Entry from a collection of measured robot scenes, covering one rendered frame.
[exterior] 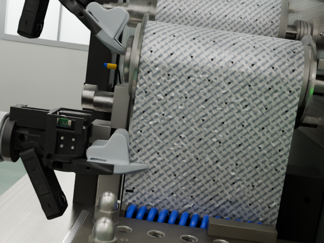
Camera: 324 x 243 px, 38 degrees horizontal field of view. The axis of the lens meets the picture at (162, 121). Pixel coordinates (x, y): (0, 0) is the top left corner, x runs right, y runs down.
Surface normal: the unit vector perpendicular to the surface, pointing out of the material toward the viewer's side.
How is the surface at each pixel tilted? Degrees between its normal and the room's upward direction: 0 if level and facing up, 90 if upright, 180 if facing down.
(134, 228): 0
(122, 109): 90
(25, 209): 0
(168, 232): 0
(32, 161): 91
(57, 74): 90
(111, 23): 89
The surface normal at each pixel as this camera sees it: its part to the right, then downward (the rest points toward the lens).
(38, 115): -0.04, 0.17
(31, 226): 0.13, -0.98
